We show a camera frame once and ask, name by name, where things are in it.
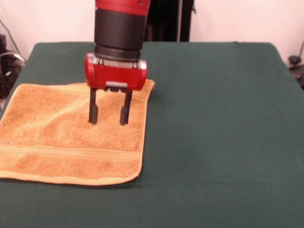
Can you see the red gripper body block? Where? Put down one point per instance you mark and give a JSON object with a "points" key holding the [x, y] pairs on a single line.
{"points": [[114, 76]]}

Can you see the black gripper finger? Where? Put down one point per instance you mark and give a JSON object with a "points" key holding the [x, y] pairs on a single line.
{"points": [[125, 111], [93, 111]]}

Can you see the orange terry towel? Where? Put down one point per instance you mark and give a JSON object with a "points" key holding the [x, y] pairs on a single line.
{"points": [[71, 137]]}

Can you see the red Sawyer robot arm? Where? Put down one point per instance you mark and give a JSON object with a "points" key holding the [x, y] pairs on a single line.
{"points": [[118, 28]]}

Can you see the dark green table cloth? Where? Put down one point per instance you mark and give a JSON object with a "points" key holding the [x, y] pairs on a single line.
{"points": [[213, 142]]}

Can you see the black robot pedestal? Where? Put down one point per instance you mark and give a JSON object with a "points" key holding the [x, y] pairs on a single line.
{"points": [[166, 21]]}

